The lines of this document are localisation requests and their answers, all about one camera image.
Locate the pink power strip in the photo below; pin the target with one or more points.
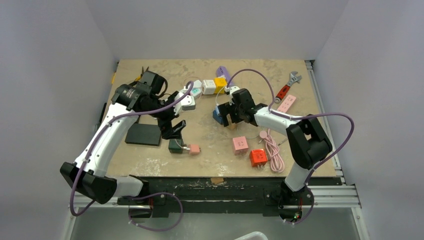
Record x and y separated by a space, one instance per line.
286 103

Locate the black box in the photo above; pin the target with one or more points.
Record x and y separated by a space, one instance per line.
143 134

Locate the white cube adapter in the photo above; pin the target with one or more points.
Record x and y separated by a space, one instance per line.
208 87

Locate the yellow black needle-nose pliers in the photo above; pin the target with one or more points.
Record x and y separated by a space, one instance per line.
143 70

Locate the green cube adapter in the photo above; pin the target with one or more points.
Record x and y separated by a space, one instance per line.
176 146

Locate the aluminium frame rail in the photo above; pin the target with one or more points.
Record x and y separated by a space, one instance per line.
331 195

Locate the yellow cube adapter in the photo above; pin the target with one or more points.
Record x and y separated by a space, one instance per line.
220 83

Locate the white power strip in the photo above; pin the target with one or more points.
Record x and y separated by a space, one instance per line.
196 91

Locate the purple socket base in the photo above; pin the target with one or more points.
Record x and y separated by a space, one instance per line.
222 72

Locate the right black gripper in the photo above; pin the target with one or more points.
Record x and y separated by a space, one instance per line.
227 112

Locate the blue cube adapter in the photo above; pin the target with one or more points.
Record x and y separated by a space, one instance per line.
217 117

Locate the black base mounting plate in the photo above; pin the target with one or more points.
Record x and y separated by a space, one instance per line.
232 195

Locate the pink plug adapter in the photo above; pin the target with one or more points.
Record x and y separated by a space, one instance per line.
240 145

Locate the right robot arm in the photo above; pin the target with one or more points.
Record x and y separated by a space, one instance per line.
309 143

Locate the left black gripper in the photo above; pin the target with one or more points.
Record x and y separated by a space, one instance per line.
165 124

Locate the red handled adjustable wrench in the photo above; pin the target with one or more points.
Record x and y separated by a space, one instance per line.
293 78

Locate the small pink USB charger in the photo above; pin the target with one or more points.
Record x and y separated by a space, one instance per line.
194 149

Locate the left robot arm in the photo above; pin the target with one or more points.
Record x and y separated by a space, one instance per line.
87 174

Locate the orange cube adapter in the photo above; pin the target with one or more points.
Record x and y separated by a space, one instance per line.
232 126

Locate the red cube adapter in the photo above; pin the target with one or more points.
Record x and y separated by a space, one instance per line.
258 157

